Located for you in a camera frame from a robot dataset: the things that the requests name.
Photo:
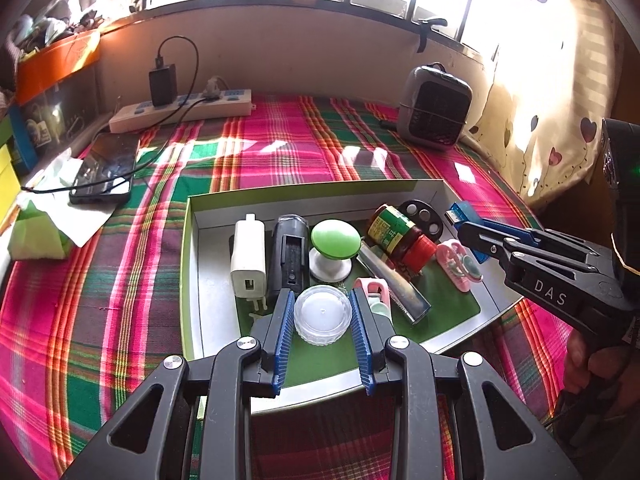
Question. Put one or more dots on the white plug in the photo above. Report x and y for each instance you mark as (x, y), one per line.
(214, 89)

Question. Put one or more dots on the brown bottle red cap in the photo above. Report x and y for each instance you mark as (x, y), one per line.
(390, 230)

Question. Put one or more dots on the pink green plaid blanket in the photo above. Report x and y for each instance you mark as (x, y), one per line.
(125, 310)

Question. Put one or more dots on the black rectangular device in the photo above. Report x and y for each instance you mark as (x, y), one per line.
(287, 255)

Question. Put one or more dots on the black smartphone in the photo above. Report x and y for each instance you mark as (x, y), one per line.
(105, 165)

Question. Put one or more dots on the green cardboard box tray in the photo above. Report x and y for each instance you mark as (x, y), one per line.
(450, 305)

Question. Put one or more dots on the clear round container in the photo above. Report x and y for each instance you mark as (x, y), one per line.
(322, 312)

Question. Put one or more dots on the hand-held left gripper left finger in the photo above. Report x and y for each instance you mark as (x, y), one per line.
(280, 340)

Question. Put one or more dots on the black round disc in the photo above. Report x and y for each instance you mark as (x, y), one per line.
(430, 225)

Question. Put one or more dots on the pink contact lens case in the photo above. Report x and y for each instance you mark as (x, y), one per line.
(372, 287)
(452, 260)

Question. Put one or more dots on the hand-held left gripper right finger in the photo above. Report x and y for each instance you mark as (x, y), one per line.
(361, 345)

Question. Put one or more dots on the small grey desk heater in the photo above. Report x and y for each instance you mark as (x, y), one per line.
(435, 110)

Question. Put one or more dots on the white charger adapter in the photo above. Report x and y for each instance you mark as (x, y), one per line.
(247, 255)

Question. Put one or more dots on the green and white knob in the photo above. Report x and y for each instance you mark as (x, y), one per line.
(335, 240)

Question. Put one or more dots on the white tissue paper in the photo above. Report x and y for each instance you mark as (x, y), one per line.
(85, 220)

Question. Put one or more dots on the person's right hand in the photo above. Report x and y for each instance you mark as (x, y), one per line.
(575, 360)

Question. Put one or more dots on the green cardboard carton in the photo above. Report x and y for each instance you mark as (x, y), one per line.
(4, 132)

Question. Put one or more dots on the black charger plug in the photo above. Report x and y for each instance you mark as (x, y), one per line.
(162, 85)

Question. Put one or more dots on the white power strip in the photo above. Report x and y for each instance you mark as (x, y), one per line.
(140, 115)

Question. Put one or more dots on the orange box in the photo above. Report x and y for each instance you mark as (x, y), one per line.
(55, 65)

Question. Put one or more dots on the yellow box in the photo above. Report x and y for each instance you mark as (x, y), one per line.
(5, 185)

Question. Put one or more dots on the cream curtain with hearts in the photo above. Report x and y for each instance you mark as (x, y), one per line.
(550, 110)

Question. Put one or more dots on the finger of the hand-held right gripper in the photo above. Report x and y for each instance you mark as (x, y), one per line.
(480, 240)
(505, 230)

